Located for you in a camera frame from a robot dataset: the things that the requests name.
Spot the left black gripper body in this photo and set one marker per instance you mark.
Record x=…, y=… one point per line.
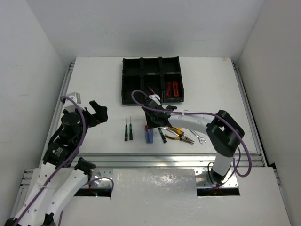
x=88, y=115

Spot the left aluminium side rail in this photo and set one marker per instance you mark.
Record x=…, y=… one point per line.
x=58, y=108

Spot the yellow pliers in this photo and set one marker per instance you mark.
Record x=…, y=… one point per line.
x=176, y=130
x=180, y=138

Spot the aluminium front rail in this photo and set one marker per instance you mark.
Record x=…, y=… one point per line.
x=107, y=162

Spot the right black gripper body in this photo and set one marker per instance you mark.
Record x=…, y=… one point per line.
x=151, y=121

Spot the red utility knife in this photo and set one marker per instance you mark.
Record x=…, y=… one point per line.
x=168, y=91
x=175, y=89

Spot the black six-compartment organizer tray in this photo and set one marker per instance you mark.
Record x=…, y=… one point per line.
x=138, y=73

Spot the silver wrench right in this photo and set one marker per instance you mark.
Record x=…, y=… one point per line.
x=201, y=139

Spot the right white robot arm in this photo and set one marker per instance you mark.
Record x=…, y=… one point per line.
x=223, y=132

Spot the aluminium side rail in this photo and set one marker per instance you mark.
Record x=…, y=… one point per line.
x=58, y=108
x=254, y=130

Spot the green black screwdriver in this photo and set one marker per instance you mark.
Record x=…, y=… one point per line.
x=162, y=136

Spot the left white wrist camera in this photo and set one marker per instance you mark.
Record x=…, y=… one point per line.
x=72, y=101

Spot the right aluminium side rail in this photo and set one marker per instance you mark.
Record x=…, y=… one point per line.
x=254, y=130

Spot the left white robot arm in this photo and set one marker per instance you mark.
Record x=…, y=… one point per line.
x=57, y=182

